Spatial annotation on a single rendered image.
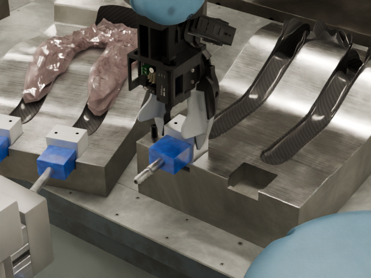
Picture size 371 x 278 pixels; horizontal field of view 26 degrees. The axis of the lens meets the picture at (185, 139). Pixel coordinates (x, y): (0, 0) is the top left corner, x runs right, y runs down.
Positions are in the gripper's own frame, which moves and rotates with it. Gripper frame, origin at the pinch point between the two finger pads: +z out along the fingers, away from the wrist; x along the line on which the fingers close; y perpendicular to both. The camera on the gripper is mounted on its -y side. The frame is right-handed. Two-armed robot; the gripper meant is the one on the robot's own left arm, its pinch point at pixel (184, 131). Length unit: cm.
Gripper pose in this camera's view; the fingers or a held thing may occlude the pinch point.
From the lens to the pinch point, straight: 109.2
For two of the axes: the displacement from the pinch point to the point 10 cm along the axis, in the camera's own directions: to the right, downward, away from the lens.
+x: 8.2, 3.2, -4.8
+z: 0.0, 8.4, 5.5
